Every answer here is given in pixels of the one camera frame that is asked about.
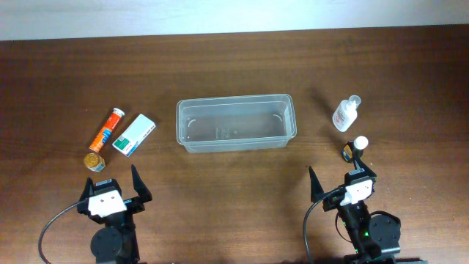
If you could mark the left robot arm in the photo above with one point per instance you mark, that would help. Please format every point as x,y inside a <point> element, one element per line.
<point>116,242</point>

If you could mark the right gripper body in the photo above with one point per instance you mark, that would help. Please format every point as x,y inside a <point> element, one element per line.
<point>330,202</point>

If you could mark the white squeeze bottle clear cap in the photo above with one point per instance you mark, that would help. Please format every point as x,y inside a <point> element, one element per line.
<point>346,113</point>

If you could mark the white green medicine box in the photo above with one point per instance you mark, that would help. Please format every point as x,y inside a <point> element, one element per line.
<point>134,135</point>

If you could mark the clear plastic container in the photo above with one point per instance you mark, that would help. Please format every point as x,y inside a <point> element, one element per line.
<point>236,123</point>

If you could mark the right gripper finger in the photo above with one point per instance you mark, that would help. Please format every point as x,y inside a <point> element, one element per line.
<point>359,164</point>
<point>317,192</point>

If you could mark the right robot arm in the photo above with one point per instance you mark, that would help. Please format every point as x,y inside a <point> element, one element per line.
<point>374,235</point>

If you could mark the dark bottle white cap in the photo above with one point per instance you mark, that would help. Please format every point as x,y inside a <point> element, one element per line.
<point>354,149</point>

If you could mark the orange effervescent tablet tube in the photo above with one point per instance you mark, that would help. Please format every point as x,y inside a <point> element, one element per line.
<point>105,132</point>

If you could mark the small gold-lid jar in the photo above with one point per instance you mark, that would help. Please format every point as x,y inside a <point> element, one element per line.
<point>94,162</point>

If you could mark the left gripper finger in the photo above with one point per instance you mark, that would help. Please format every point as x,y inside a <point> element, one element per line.
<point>141,189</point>
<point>88,190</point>

